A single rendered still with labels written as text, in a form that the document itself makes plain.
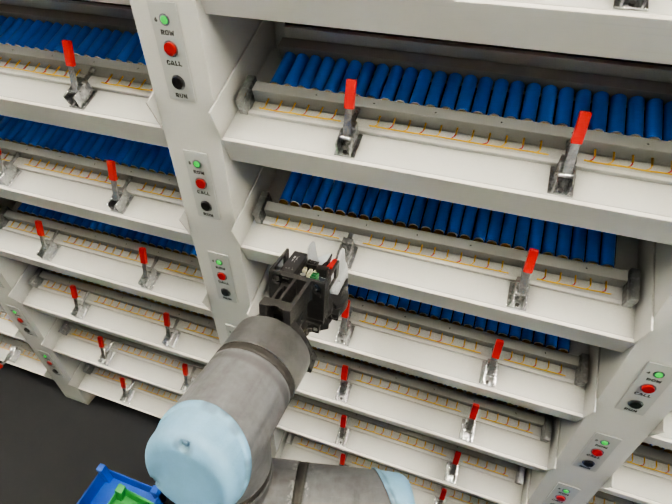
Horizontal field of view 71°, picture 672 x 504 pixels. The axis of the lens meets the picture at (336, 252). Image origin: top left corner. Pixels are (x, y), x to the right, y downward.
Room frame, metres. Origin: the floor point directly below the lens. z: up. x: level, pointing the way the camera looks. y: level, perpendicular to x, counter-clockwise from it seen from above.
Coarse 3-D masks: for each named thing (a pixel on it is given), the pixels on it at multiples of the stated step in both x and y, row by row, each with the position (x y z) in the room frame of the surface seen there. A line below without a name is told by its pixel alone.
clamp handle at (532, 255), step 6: (528, 252) 0.48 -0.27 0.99; (534, 252) 0.48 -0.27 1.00; (528, 258) 0.48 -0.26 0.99; (534, 258) 0.48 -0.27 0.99; (528, 264) 0.47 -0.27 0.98; (534, 264) 0.47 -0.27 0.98; (528, 270) 0.47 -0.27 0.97; (522, 276) 0.47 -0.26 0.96; (528, 276) 0.47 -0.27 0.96; (522, 282) 0.47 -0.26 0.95; (522, 288) 0.47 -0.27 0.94
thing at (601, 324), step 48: (240, 240) 0.60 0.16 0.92; (288, 240) 0.60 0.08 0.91; (384, 240) 0.58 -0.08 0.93; (624, 240) 0.55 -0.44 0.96; (384, 288) 0.52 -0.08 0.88; (432, 288) 0.50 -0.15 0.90; (480, 288) 0.49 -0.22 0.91; (576, 288) 0.48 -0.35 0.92; (624, 288) 0.47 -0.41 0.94; (576, 336) 0.43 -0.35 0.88; (624, 336) 0.41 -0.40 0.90
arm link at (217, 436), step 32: (224, 352) 0.27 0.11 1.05; (256, 352) 0.27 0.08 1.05; (192, 384) 0.24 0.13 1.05; (224, 384) 0.23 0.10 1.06; (256, 384) 0.24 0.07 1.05; (288, 384) 0.25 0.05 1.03; (192, 416) 0.20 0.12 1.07; (224, 416) 0.20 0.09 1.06; (256, 416) 0.21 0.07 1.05; (160, 448) 0.18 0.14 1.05; (192, 448) 0.17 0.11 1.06; (224, 448) 0.18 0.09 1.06; (256, 448) 0.19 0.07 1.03; (160, 480) 0.17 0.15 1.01; (192, 480) 0.16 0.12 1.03; (224, 480) 0.16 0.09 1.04; (256, 480) 0.18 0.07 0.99
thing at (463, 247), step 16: (272, 208) 0.64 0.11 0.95; (288, 208) 0.64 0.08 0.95; (304, 208) 0.63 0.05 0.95; (272, 224) 0.62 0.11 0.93; (320, 224) 0.61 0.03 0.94; (336, 224) 0.60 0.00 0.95; (352, 224) 0.60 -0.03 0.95; (368, 224) 0.59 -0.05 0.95; (384, 224) 0.59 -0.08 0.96; (400, 240) 0.57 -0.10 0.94; (416, 240) 0.56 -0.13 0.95; (432, 240) 0.56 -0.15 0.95; (448, 240) 0.55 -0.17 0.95; (464, 240) 0.55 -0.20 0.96; (480, 256) 0.53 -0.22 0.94; (496, 256) 0.52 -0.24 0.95; (512, 256) 0.52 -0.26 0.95; (544, 256) 0.51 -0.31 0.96; (560, 272) 0.50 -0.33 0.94; (576, 272) 0.49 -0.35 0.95; (592, 272) 0.48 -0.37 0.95; (608, 272) 0.48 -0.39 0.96; (624, 272) 0.48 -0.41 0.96
